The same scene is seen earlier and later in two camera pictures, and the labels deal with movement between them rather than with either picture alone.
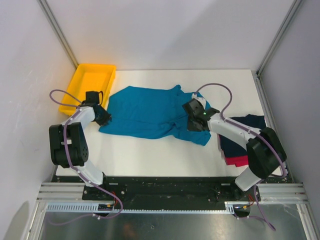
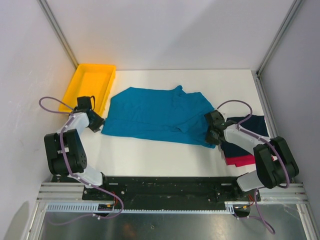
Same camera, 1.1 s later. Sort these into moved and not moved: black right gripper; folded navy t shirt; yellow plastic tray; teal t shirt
Moved: black right gripper
Not moved: yellow plastic tray; teal t shirt; folded navy t shirt
